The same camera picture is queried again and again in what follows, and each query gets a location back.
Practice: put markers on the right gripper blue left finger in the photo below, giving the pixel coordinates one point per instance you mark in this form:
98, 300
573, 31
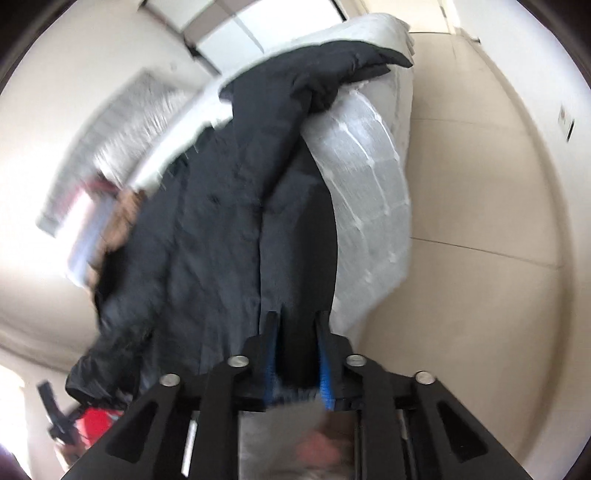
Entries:
260, 379

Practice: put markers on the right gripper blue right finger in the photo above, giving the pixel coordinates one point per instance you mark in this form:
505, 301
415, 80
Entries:
335, 389

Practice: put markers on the black wool coat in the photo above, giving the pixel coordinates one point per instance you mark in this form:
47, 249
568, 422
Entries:
241, 226

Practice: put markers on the brown coat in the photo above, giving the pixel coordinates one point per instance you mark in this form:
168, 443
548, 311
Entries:
115, 234

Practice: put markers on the white quilted bed cover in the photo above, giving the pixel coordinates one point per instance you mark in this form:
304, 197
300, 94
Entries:
360, 147

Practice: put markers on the light blue folded duvet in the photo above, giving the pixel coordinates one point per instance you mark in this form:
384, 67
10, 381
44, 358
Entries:
96, 215

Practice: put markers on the grey padded headboard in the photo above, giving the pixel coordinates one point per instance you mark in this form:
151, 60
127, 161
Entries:
114, 141

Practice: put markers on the white grey wardrobe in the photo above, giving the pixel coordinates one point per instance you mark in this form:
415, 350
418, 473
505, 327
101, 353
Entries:
226, 35

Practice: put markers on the wall socket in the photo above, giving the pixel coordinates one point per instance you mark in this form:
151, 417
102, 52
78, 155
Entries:
566, 123

